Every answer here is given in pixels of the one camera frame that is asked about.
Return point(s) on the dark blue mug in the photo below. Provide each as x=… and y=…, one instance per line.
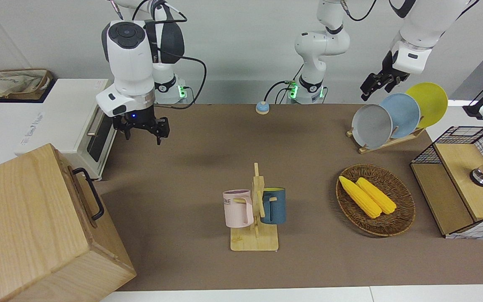
x=276, y=207

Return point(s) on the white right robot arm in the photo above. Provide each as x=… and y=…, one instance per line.
x=130, y=63

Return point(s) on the wooden plate rack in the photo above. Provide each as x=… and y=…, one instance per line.
x=392, y=142

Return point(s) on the yellow corn cob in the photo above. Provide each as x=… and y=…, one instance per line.
x=377, y=196
x=359, y=197

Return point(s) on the grey plate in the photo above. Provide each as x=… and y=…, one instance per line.
x=371, y=126

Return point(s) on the white toaster oven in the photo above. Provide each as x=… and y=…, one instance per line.
x=69, y=109

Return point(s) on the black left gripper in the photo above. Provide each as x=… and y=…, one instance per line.
x=392, y=71

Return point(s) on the wooden mug stand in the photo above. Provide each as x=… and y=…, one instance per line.
x=254, y=241

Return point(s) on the blue service bell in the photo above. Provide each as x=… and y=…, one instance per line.
x=262, y=108

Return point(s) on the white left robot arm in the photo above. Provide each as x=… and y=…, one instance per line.
x=321, y=46

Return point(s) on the light blue plate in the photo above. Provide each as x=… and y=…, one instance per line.
x=405, y=111

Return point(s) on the pink mug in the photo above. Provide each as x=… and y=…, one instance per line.
x=236, y=209

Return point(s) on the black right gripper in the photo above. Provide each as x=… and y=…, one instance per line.
x=138, y=119

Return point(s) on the wooden cabinet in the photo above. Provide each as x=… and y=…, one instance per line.
x=23, y=226

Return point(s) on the yellow plate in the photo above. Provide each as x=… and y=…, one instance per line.
x=432, y=100

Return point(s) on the brown table mat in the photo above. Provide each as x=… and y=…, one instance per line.
x=183, y=176

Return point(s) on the round wicker basket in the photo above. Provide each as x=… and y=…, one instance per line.
x=396, y=222

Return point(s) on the beige cloth bag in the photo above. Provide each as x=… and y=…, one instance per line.
x=11, y=82

